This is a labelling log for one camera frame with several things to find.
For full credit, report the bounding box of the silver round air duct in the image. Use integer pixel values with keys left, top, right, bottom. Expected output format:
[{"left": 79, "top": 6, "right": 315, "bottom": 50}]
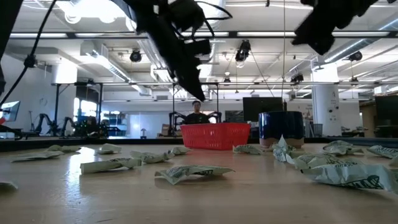
[{"left": 198, "top": 0, "right": 227, "bottom": 97}]

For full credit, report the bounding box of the dark blue ceramic mug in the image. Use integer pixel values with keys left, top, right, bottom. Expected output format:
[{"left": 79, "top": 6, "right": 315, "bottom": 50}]
[{"left": 258, "top": 111, "right": 305, "bottom": 149}]

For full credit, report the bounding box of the grey tilted monitor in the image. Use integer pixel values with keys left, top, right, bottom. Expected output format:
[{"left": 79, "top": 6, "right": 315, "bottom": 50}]
[{"left": 0, "top": 100, "right": 21, "bottom": 123}]

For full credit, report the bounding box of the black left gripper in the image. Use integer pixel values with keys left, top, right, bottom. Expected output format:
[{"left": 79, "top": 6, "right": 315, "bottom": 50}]
[{"left": 113, "top": 0, "right": 206, "bottom": 102}]

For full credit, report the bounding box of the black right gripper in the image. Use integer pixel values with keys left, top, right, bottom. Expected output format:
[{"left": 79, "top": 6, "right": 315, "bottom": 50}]
[{"left": 292, "top": 0, "right": 379, "bottom": 55}]

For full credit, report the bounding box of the dark chalkboard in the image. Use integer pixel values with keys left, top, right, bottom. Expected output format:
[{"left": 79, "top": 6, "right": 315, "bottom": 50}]
[{"left": 224, "top": 110, "right": 244, "bottom": 123}]

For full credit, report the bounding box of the black hanging cable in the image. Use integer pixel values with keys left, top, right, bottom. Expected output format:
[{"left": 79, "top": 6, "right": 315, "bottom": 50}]
[{"left": 0, "top": 0, "right": 59, "bottom": 107}]

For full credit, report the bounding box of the person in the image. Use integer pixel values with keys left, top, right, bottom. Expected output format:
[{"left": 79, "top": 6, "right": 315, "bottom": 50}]
[{"left": 182, "top": 100, "right": 211, "bottom": 125}]

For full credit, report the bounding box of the black left camera cable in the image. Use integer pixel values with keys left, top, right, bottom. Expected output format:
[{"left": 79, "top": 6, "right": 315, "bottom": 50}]
[{"left": 194, "top": 1, "right": 233, "bottom": 37}]

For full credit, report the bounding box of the black beam with light strips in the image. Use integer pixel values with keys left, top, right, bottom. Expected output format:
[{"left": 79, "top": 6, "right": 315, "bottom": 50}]
[{"left": 0, "top": 30, "right": 398, "bottom": 40}]

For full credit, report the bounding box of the red plastic mesh basket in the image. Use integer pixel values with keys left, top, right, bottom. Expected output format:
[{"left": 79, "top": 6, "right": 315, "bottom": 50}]
[{"left": 180, "top": 122, "right": 251, "bottom": 151}]

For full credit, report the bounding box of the white round column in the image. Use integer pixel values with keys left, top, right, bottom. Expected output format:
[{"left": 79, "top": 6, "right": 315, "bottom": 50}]
[{"left": 311, "top": 67, "right": 343, "bottom": 137}]

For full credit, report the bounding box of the black ceiling spotlight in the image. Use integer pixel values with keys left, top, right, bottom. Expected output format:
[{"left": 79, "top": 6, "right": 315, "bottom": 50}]
[
  {"left": 290, "top": 72, "right": 305, "bottom": 84},
  {"left": 234, "top": 39, "right": 252, "bottom": 63},
  {"left": 129, "top": 49, "right": 143, "bottom": 63},
  {"left": 347, "top": 50, "right": 364, "bottom": 62},
  {"left": 23, "top": 54, "right": 39, "bottom": 69}
]

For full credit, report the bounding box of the black aluminium table frame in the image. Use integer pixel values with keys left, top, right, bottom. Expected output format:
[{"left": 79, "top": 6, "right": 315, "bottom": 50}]
[{"left": 0, "top": 136, "right": 398, "bottom": 153}]

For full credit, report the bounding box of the grey mesh bin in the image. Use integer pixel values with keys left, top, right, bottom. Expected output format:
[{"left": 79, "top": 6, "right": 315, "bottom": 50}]
[{"left": 312, "top": 123, "right": 325, "bottom": 138}]

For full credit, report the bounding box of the white rectangular air duct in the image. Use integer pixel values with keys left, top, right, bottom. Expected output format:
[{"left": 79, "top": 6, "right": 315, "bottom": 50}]
[{"left": 80, "top": 40, "right": 133, "bottom": 82}]

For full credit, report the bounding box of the black flat monitor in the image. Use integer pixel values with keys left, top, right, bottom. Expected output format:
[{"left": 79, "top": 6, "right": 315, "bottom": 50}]
[{"left": 242, "top": 96, "right": 284, "bottom": 123}]

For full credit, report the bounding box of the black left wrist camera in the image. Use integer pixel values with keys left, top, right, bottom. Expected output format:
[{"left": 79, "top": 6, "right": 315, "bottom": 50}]
[{"left": 183, "top": 38, "right": 213, "bottom": 59}]

